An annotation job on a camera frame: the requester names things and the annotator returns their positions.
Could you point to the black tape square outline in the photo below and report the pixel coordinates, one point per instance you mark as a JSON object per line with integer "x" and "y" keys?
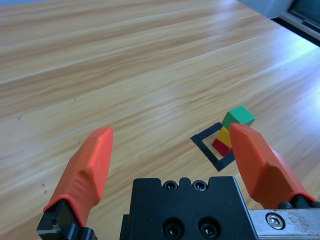
{"x": 206, "y": 151}

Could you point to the red cube block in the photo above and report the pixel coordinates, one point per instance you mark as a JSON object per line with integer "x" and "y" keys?
{"x": 221, "y": 148}

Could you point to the green cube block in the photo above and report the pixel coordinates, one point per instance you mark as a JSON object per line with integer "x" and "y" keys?
{"x": 240, "y": 116}

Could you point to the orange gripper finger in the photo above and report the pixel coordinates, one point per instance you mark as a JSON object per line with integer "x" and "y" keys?
{"x": 87, "y": 170}
{"x": 260, "y": 170}

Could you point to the grey window frame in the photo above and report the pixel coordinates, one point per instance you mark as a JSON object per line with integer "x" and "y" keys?
{"x": 293, "y": 18}

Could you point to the yellow cube block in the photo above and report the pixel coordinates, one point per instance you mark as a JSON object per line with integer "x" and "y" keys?
{"x": 224, "y": 137}

